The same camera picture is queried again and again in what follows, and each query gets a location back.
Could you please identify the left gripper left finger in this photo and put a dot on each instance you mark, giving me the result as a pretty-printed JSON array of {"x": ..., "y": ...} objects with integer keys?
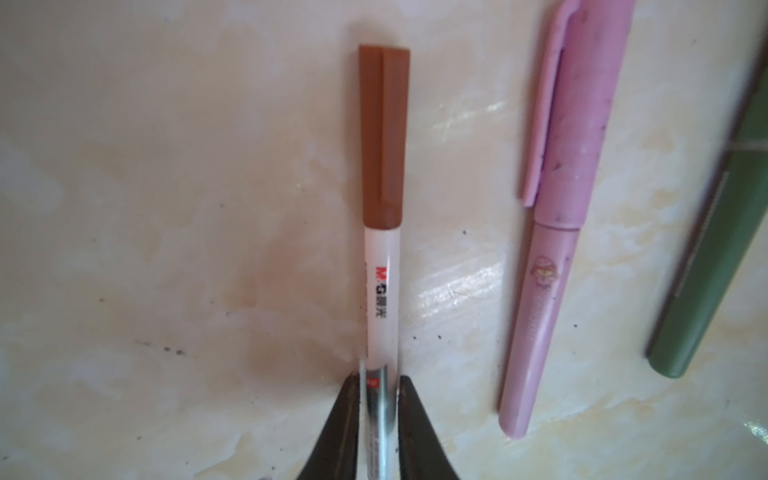
[{"x": 335, "y": 453}]

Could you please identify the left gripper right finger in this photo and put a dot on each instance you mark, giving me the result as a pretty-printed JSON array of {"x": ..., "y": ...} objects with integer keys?
[{"x": 421, "y": 456}]

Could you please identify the white pen brown end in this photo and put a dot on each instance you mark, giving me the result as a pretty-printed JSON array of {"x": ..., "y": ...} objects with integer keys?
[{"x": 382, "y": 275}]

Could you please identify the brown pen cap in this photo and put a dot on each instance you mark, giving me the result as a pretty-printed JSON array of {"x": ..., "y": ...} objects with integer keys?
[{"x": 384, "y": 74}]

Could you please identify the dark green pen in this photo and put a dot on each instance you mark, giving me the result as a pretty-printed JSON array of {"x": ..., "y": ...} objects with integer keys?
[{"x": 728, "y": 222}]

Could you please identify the pink pen cap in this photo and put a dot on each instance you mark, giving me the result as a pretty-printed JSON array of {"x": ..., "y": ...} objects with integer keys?
[{"x": 582, "y": 59}]

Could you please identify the pink pen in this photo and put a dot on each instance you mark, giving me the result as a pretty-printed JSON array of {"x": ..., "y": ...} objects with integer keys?
[{"x": 548, "y": 265}]

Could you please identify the dark green pen cap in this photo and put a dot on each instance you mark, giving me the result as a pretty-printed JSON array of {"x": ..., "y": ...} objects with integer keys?
[{"x": 750, "y": 134}]

